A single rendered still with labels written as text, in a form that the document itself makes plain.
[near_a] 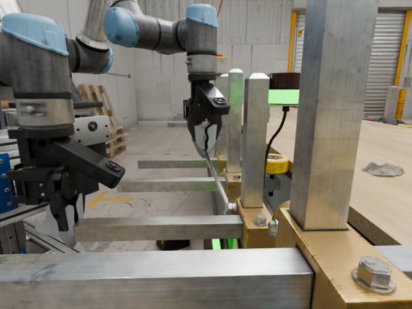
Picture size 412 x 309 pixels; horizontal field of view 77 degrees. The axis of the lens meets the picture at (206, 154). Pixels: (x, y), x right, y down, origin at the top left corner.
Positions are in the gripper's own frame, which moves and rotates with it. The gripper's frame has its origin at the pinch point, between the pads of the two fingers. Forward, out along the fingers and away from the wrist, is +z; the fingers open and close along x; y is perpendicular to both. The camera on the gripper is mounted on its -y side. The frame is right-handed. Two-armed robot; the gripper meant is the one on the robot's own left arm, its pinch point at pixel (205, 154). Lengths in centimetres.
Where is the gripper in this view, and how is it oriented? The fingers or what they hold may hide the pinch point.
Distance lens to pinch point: 67.9
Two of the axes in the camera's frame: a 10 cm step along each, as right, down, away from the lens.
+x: -9.3, 0.9, -3.7
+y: -3.8, -2.2, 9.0
